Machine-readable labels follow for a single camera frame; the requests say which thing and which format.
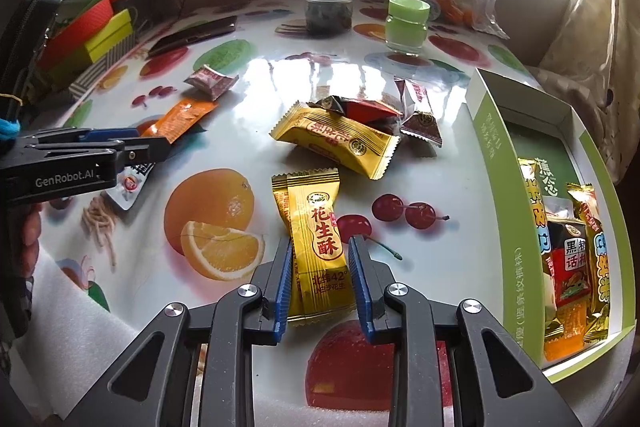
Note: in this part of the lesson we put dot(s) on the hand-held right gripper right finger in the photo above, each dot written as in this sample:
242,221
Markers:
362,297

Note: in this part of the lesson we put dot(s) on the yellow green box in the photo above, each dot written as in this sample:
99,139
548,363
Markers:
110,37

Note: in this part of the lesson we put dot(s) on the yellow long snack packet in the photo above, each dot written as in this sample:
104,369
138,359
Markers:
535,202
595,257

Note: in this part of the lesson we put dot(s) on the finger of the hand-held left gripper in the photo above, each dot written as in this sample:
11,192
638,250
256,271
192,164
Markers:
145,152
110,134

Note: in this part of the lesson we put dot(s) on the orange sausage packet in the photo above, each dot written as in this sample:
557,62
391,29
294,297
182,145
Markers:
185,117
565,337

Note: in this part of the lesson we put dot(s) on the red black candy packet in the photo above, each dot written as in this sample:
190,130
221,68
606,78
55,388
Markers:
360,107
570,257

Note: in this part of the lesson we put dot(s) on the striped box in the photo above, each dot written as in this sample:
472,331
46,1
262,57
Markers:
105,67

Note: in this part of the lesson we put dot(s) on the maroon snack packet gold logo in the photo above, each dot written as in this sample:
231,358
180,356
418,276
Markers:
420,124

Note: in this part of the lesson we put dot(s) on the dark smartphone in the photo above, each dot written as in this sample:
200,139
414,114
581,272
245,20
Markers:
195,36

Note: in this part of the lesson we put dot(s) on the white foam sheet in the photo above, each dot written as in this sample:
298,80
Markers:
70,332

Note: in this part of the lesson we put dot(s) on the maroon white snack packet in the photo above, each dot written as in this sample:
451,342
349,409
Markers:
212,82

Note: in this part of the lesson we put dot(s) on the clear plastic jar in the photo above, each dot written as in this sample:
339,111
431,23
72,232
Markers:
327,14

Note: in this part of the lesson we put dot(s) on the green white cardboard box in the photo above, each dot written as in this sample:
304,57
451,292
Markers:
505,187

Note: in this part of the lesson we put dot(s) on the light green jar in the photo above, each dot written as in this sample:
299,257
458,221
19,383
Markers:
407,27

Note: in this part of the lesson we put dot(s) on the cream floral curtain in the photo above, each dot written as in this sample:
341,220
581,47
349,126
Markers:
575,57

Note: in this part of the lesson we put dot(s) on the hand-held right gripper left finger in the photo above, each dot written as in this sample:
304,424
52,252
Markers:
282,297

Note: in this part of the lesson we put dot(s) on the person's left hand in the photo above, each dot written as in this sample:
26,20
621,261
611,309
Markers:
30,242

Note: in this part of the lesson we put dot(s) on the food print tablecloth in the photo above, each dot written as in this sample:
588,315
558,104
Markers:
225,147

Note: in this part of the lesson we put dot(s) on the yellow candy packet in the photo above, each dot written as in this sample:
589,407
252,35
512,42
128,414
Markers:
315,227
340,142

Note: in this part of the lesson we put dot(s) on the red box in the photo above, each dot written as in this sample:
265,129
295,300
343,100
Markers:
75,34

